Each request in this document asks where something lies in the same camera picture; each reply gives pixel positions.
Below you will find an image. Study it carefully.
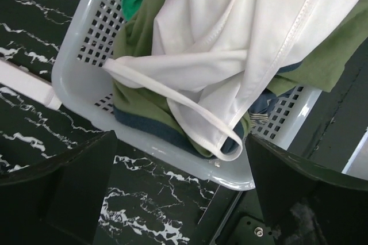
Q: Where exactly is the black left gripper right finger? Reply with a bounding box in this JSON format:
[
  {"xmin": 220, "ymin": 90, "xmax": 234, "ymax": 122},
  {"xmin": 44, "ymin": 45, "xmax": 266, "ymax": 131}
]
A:
[{"xmin": 245, "ymin": 134, "xmax": 367, "ymax": 244}]

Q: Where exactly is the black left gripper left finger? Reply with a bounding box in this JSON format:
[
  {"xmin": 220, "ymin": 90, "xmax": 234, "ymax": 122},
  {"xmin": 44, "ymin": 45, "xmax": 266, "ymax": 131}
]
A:
[{"xmin": 1, "ymin": 131, "xmax": 117, "ymax": 244}]

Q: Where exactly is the olive green tank top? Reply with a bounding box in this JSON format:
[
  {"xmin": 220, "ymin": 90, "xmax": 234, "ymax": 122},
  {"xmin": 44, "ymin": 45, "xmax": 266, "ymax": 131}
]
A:
[{"xmin": 113, "ymin": 0, "xmax": 367, "ymax": 158}]

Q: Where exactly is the white tank top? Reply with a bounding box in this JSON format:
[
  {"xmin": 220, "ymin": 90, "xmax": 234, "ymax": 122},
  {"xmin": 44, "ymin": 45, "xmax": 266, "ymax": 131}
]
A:
[{"xmin": 103, "ymin": 0, "xmax": 359, "ymax": 161}]

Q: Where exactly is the navy blue tank top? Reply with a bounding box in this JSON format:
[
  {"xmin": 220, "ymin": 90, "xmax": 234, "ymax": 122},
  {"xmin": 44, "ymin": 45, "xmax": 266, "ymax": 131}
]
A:
[{"xmin": 248, "ymin": 89, "xmax": 293, "ymax": 127}]

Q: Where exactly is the white plastic mesh basket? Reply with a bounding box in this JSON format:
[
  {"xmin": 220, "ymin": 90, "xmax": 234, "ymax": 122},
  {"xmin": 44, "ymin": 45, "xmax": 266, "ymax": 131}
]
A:
[{"xmin": 52, "ymin": 0, "xmax": 321, "ymax": 190}]

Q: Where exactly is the metal clothes rack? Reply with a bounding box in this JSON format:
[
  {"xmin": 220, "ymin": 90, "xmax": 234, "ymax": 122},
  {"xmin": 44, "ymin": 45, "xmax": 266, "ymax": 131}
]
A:
[{"xmin": 1, "ymin": 59, "xmax": 62, "ymax": 110}]

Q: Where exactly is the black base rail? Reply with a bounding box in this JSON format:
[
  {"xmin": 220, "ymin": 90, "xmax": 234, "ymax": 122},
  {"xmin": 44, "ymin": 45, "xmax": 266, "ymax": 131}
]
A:
[{"xmin": 190, "ymin": 42, "xmax": 367, "ymax": 244}]

